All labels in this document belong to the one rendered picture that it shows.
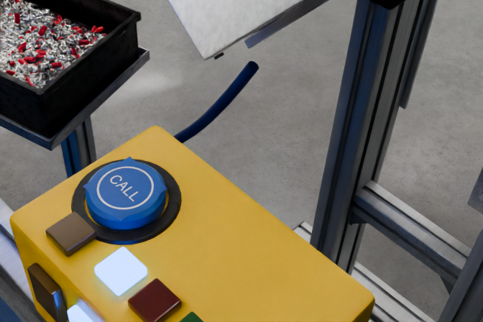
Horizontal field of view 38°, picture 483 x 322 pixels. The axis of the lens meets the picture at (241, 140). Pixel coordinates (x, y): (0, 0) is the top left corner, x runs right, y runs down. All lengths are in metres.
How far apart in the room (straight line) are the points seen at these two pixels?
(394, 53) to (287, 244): 0.54
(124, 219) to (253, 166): 1.49
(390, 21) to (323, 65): 1.35
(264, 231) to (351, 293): 0.05
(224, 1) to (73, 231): 0.37
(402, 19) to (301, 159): 1.07
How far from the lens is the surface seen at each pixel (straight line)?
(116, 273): 0.33
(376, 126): 0.95
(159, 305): 0.32
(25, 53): 0.83
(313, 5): 0.74
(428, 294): 1.67
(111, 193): 0.36
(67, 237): 0.35
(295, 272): 0.34
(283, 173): 1.82
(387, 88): 0.91
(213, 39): 0.68
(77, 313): 0.35
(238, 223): 0.36
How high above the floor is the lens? 1.35
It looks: 46 degrees down
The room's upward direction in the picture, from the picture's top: 4 degrees clockwise
